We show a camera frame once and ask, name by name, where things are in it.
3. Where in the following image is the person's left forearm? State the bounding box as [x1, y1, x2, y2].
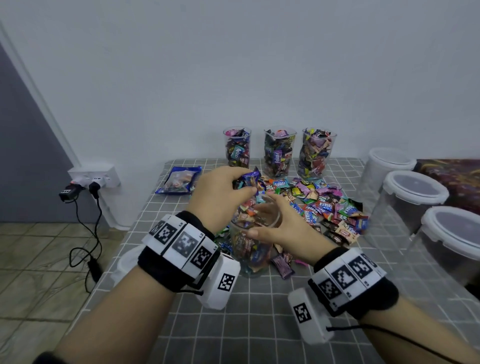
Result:
[52, 270, 177, 364]

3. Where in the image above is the pile of colourful candies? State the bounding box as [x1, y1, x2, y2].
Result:
[217, 176, 370, 280]

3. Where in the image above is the white wall socket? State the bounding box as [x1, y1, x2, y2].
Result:
[68, 166, 122, 189]

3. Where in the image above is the black power cable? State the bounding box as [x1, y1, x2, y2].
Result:
[69, 195, 105, 285]

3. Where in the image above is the blue snack packet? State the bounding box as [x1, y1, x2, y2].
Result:
[155, 165, 203, 195]

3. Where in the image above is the black marker-tagged left wristband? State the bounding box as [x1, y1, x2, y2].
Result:
[137, 211, 222, 294]

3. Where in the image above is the dark patterned cloth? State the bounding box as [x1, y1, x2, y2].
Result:
[414, 158, 480, 217]

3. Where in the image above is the person's right forearm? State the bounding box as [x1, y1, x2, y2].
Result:
[360, 296, 477, 364]

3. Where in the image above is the tall transparent plastic jar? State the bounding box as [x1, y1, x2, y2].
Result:
[223, 127, 252, 170]

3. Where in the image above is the person's right hand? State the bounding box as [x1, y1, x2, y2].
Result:
[247, 193, 337, 265]

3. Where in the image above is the black power plug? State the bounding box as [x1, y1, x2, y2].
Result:
[59, 183, 102, 204]

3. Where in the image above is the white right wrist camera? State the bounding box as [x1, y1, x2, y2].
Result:
[288, 287, 335, 345]

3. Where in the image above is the person's left hand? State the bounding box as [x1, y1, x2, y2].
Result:
[186, 166, 258, 237]

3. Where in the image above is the small transparent plastic jar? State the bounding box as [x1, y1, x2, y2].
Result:
[263, 127, 297, 180]
[228, 196, 285, 275]
[297, 127, 337, 181]

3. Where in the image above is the black marker-tagged wristband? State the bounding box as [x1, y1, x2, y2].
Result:
[307, 247, 400, 318]
[137, 211, 222, 294]

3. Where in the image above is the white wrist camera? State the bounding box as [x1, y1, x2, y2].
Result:
[196, 253, 242, 311]
[288, 287, 335, 345]

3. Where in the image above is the grey door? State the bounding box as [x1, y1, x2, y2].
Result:
[0, 41, 80, 225]

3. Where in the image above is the dark blue candy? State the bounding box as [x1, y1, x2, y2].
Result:
[234, 168, 264, 189]

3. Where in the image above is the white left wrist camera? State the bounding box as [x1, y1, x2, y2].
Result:
[196, 253, 242, 311]

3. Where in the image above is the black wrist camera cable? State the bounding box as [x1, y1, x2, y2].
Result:
[326, 322, 462, 364]

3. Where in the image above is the black marker-tagged right wristband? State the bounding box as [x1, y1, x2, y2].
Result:
[307, 247, 400, 318]

